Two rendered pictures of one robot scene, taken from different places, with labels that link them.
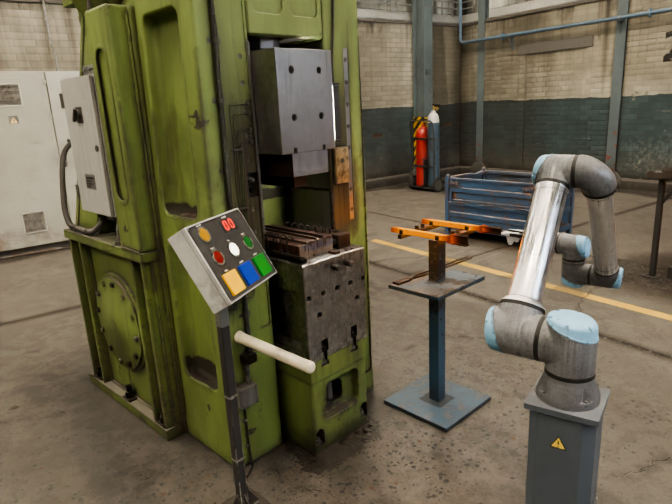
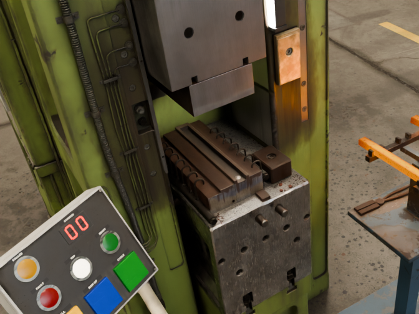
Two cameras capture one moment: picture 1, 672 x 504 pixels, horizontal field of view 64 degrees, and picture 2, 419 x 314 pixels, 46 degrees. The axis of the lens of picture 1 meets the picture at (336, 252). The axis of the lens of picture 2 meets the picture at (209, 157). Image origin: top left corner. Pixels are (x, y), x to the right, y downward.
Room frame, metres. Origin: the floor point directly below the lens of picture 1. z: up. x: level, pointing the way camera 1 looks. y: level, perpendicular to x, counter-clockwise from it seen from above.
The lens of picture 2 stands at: (1.08, -0.28, 1.95)
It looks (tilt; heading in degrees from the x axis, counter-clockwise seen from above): 34 degrees down; 20
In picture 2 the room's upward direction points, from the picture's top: 9 degrees counter-clockwise
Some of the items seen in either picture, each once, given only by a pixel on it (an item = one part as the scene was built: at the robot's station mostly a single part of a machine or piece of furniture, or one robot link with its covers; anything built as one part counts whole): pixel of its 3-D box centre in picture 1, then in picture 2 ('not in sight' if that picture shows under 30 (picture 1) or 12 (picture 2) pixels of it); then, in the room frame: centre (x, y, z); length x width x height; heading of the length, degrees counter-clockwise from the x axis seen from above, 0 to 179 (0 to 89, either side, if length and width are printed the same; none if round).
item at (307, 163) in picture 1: (278, 161); (187, 66); (2.41, 0.23, 1.32); 0.42 x 0.20 x 0.10; 45
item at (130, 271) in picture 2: (261, 265); (130, 271); (1.85, 0.27, 1.01); 0.07 x 0.05 x 0.07; 160
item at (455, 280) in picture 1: (437, 281); (418, 212); (2.55, -0.50, 0.67); 0.40 x 0.30 x 0.02; 133
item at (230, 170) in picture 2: (288, 231); (209, 150); (2.42, 0.21, 0.99); 0.42 x 0.05 x 0.01; 45
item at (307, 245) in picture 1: (284, 240); (204, 161); (2.41, 0.23, 0.96); 0.42 x 0.20 x 0.09; 45
